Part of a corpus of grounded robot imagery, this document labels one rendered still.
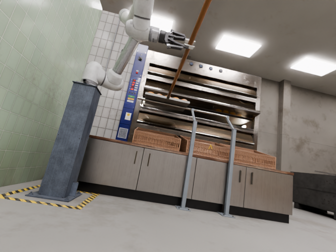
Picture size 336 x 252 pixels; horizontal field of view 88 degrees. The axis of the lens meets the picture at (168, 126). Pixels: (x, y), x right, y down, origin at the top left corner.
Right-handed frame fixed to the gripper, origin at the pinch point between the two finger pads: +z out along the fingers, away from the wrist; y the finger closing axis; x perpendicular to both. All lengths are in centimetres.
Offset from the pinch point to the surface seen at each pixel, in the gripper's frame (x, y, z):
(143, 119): -150, 22, -23
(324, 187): -194, 66, 326
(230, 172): -90, 74, 84
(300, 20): -228, -326, 299
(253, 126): -150, -4, 147
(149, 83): -153, -36, -26
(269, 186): -95, 81, 137
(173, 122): -151, 17, 20
